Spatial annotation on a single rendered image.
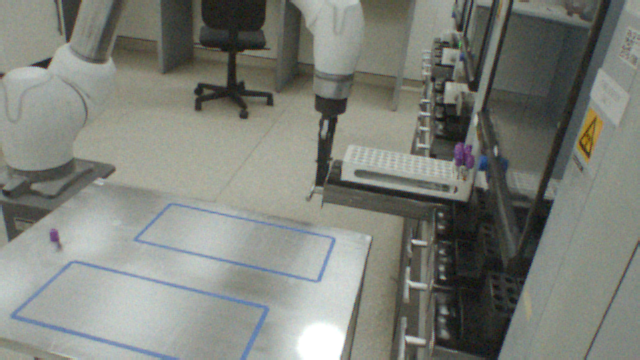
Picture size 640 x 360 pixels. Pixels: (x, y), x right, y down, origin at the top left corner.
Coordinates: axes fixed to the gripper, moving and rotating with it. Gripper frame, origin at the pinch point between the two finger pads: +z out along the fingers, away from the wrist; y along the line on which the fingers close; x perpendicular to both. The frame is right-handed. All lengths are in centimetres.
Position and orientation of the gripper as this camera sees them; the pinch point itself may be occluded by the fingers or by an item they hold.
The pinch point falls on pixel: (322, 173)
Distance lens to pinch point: 129.7
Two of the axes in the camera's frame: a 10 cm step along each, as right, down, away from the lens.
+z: -1.0, 8.8, 4.7
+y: 2.0, -4.4, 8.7
